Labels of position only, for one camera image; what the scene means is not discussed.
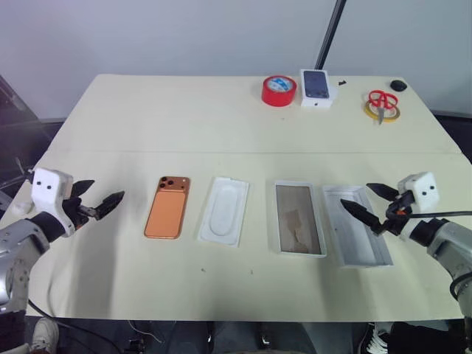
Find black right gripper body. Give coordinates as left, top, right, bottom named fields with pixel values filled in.
left=372, top=190, right=417, bottom=237

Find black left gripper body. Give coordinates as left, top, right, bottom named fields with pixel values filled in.
left=61, top=196, right=99, bottom=231

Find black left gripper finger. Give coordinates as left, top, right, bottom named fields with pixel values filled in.
left=71, top=179, right=96, bottom=198
left=96, top=190, right=126, bottom=221

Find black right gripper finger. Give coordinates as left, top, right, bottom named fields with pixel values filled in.
left=365, top=182, right=400, bottom=202
left=339, top=198, right=381, bottom=229

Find white phone box lid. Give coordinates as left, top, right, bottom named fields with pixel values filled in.
left=322, top=184, right=395, bottom=268

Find white tray with beige contents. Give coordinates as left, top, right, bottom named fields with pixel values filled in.
left=274, top=179, right=328, bottom=258

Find white box with phone print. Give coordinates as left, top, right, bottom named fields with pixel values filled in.
left=299, top=68, right=340, bottom=111

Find orange smartphone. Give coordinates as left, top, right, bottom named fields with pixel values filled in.
left=143, top=176, right=192, bottom=241

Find yellow tape roll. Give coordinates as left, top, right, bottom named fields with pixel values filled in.
left=364, top=99, right=403, bottom=121

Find white moulded tray insert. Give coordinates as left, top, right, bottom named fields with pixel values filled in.
left=197, top=176, right=251, bottom=248

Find black and white sneaker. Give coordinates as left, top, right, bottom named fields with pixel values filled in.
left=362, top=322, right=392, bottom=354

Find red tape roll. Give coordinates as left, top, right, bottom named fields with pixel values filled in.
left=261, top=74, right=298, bottom=108

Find black slanted pole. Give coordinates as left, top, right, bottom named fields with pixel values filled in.
left=314, top=0, right=348, bottom=72

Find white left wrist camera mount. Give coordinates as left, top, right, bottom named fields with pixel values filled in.
left=29, top=167, right=75, bottom=237

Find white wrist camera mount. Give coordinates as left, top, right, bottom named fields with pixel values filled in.
left=29, top=167, right=75, bottom=237
left=397, top=170, right=440, bottom=223

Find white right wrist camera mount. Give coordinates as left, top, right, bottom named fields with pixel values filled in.
left=397, top=170, right=440, bottom=223

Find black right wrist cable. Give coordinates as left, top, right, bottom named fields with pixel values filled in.
left=400, top=209, right=472, bottom=220

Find dark metal frame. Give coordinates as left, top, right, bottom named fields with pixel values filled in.
left=0, top=74, right=57, bottom=209

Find red handled scissors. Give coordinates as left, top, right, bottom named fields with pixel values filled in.
left=367, top=89, right=399, bottom=126

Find black right arm cable loop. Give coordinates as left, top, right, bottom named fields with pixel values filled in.
left=450, top=271, right=472, bottom=319

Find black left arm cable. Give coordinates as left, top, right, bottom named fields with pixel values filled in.
left=26, top=299, right=77, bottom=330

